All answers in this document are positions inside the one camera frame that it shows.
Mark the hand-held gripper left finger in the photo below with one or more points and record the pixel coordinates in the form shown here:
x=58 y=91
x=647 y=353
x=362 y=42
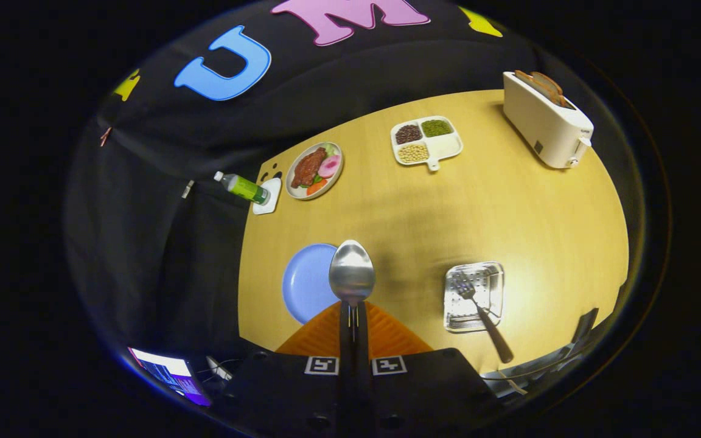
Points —
x=345 y=365

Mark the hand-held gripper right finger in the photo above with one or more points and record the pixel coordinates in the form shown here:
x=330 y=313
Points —
x=362 y=365

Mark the metal spoon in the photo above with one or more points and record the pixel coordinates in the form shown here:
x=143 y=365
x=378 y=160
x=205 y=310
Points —
x=352 y=274

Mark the blue plate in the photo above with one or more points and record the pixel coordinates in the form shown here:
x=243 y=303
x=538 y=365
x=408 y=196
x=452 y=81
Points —
x=308 y=283

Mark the white power strip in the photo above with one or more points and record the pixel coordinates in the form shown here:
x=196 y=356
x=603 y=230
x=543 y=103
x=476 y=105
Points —
x=219 y=368

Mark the white square coaster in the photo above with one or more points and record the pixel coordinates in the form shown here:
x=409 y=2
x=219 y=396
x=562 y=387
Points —
x=271 y=204

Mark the laptop screen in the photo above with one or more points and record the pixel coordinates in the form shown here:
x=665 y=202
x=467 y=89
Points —
x=168 y=371

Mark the plate of toy food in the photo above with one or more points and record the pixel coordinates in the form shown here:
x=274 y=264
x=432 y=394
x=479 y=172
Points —
x=311 y=167

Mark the green drink bottle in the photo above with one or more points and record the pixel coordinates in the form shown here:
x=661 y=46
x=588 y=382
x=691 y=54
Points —
x=244 y=187

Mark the white divided tray of beans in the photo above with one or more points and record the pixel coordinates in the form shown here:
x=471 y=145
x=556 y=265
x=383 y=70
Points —
x=445 y=146

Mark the white toaster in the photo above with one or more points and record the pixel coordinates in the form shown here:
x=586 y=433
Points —
x=545 y=125

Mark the brown bread slice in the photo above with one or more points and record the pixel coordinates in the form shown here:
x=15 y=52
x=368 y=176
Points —
x=554 y=86
x=527 y=78

